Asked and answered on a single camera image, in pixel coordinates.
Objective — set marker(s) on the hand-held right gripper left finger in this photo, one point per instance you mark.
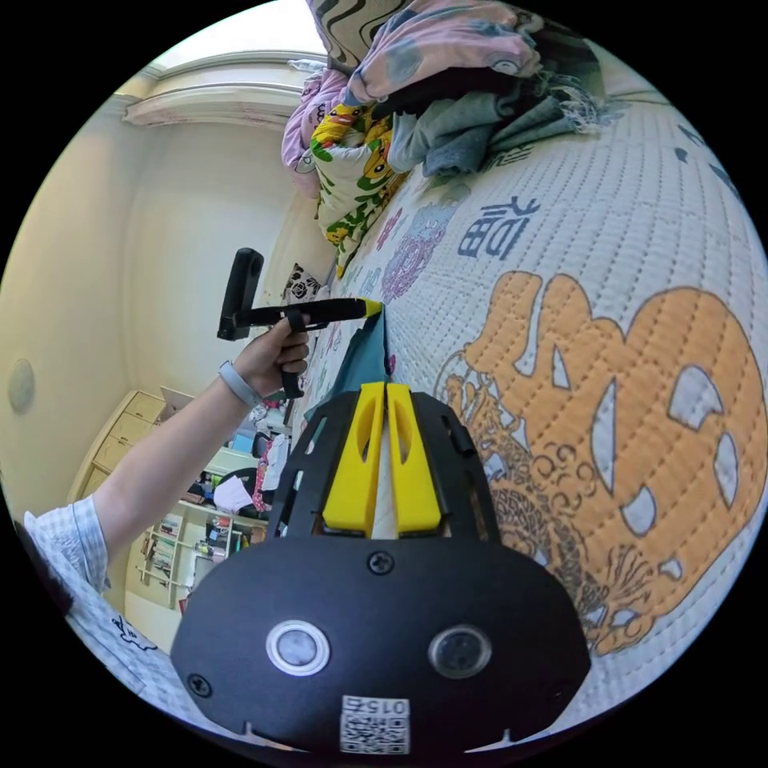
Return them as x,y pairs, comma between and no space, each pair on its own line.
354,480

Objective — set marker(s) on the white and green short sleeve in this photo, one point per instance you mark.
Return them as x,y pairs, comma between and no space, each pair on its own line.
366,360

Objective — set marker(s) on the bed with printed quilt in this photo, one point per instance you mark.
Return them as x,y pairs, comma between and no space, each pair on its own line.
600,210

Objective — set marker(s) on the white cluttered shelf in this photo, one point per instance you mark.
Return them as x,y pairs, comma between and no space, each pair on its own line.
180,552

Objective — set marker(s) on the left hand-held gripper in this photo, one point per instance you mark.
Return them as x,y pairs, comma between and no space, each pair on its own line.
324,310

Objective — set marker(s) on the beige drawer cupboard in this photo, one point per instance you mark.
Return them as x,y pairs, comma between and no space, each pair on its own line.
114,444

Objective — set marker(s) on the pink printed blanket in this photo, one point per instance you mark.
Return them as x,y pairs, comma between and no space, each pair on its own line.
312,114

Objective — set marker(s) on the person's body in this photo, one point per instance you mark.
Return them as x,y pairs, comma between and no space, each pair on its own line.
66,540

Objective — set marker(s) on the window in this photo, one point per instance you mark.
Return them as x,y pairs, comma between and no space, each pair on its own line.
252,36

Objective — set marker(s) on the yellow green printed blanket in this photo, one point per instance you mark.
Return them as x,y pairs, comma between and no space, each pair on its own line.
354,180

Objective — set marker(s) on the person's left hand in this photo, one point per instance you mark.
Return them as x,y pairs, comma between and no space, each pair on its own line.
267,360

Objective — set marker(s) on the black white floral cushion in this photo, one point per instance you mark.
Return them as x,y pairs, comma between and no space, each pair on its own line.
303,282

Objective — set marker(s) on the round ceiling lamp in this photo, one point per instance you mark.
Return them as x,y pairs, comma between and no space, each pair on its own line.
21,385

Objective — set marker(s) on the pile of clothes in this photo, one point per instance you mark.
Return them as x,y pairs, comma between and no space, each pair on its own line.
468,78

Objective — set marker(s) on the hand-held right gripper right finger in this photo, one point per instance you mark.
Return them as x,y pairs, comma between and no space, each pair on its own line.
417,492

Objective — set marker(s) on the wavy striped pillow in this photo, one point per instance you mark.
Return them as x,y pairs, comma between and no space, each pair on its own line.
342,30

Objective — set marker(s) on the person's left forearm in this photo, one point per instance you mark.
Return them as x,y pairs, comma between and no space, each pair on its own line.
174,444

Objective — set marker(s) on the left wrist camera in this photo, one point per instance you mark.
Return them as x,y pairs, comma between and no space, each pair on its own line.
240,294

